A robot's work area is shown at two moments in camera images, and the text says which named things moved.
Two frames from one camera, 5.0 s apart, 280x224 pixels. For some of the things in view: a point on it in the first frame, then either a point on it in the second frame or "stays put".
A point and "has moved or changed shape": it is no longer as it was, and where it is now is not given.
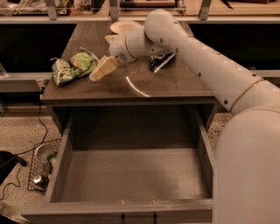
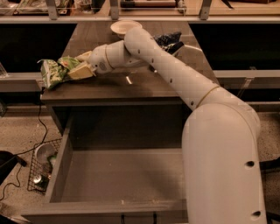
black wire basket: x=44 y=157 stays put
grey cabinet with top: x=130 y=98 stays put
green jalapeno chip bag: x=77 y=66 has moved or changed shape
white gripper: x=119 y=49 → x=98 y=60
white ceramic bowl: x=125 y=25 stays put
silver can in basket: x=38 y=178 stays put
